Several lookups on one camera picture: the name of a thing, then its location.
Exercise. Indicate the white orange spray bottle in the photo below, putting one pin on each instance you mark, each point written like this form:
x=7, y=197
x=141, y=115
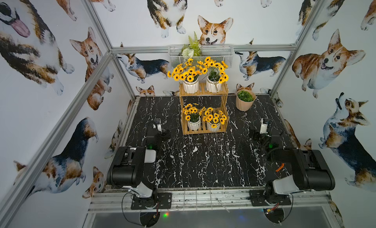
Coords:
x=280, y=168

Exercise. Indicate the sunflower pot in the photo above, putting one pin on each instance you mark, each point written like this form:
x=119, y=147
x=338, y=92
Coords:
x=216, y=72
x=215, y=119
x=188, y=72
x=192, y=114

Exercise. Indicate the aluminium cage frame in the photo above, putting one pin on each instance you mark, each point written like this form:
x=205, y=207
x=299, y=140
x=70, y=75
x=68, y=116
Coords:
x=55, y=70

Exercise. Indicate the white wire mesh basket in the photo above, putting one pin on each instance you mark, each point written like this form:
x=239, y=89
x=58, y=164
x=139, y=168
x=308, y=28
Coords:
x=218, y=53

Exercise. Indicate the wooden two-tier plant shelf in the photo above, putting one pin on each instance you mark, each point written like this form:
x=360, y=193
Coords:
x=205, y=127

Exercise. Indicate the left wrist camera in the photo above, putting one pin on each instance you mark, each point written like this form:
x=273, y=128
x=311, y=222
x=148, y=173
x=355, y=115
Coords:
x=157, y=124

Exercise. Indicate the green fern white flower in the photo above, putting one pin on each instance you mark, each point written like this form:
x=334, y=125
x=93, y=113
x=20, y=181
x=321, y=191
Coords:
x=193, y=48

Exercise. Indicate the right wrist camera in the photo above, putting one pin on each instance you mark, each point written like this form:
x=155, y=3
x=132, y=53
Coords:
x=264, y=126

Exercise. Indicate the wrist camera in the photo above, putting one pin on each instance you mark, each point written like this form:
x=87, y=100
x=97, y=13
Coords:
x=264, y=126
x=157, y=124

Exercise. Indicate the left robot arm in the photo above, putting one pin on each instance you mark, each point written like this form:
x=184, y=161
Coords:
x=127, y=168

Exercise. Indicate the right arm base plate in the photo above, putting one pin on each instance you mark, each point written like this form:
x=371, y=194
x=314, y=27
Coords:
x=263, y=198

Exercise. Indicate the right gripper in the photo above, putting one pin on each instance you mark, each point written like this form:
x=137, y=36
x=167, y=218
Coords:
x=257, y=134

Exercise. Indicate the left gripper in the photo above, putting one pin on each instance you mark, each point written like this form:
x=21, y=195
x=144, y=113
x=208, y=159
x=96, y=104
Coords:
x=154, y=131

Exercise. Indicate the aluminium front rail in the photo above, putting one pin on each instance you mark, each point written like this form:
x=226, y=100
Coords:
x=181, y=200

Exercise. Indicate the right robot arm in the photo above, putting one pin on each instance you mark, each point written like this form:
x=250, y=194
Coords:
x=309, y=170

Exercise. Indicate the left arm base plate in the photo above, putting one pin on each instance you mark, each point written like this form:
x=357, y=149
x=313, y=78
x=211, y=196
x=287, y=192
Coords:
x=159, y=200

